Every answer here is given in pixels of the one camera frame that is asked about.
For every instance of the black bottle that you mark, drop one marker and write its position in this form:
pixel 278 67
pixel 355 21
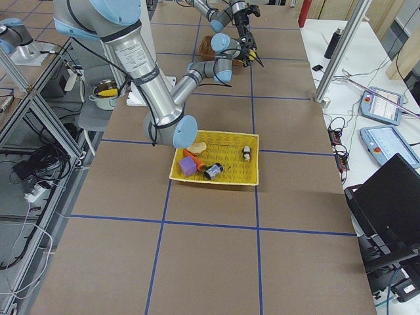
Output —
pixel 333 43

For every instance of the black laptop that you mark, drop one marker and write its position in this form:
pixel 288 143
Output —
pixel 387 205

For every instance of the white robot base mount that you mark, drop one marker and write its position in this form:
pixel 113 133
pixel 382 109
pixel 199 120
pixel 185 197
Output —
pixel 134 98

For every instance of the yellow woven basket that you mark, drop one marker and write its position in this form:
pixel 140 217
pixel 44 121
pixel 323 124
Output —
pixel 224 148

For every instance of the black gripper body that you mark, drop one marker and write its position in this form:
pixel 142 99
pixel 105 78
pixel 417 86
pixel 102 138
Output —
pixel 240 20
pixel 246 44

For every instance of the small silver can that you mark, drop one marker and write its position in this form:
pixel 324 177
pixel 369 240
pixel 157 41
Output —
pixel 211 172

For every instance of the brown wicker basket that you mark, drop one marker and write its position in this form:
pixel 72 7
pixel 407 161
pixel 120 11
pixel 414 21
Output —
pixel 205 47

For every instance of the red cylinder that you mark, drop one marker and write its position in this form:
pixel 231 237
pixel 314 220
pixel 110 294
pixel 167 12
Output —
pixel 304 11

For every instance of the yellow tape roll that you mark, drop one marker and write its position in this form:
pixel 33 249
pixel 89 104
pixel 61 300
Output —
pixel 252 55

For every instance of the teach pendant far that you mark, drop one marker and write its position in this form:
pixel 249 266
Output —
pixel 374 106

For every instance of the teach pendant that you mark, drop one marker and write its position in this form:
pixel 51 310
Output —
pixel 374 106
pixel 383 142

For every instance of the toy croissant bread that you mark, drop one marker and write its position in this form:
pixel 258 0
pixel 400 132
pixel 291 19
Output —
pixel 197 148

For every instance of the aluminium camera post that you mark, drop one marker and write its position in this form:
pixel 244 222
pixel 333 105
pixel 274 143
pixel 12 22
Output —
pixel 349 32

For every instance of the toy panda figure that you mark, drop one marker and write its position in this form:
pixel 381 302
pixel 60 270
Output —
pixel 246 153

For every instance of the orange toy carrot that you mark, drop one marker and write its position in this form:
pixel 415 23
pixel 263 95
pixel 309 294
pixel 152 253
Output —
pixel 200 165

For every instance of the white enamel pot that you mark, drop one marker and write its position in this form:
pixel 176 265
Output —
pixel 105 94

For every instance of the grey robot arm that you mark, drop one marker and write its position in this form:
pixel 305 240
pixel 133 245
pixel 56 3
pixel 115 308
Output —
pixel 219 19
pixel 117 24

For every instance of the white power strip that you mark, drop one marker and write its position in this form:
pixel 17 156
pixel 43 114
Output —
pixel 35 193

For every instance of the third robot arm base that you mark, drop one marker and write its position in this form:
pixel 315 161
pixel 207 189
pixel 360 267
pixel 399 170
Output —
pixel 18 42

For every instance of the teach pendant near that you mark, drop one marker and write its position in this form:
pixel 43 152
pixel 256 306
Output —
pixel 383 142

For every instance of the purple foam block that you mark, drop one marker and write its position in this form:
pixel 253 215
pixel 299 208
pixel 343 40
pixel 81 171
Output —
pixel 187 166

